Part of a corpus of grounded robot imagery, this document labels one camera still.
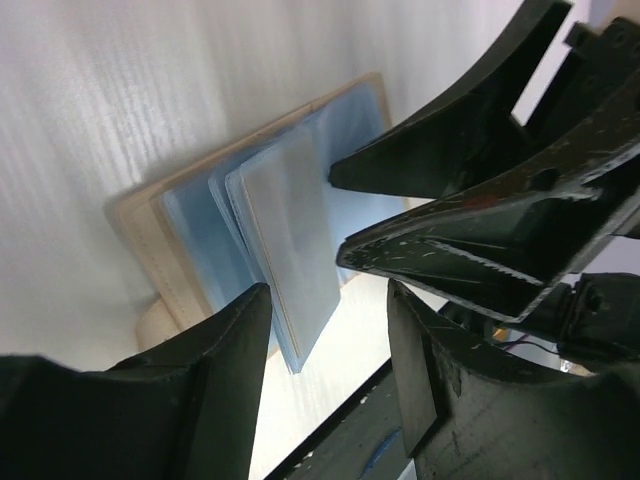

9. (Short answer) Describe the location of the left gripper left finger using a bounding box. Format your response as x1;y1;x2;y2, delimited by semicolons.
1;283;272;479

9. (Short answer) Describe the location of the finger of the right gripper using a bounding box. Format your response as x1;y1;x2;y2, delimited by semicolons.
329;1;572;198
337;107;639;322

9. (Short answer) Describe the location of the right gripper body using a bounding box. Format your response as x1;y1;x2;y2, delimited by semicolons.
509;14;640;374

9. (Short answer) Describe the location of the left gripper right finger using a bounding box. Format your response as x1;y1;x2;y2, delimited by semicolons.
387;280;639;479

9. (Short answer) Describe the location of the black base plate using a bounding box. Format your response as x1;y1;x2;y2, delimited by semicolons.
267;361;410;480

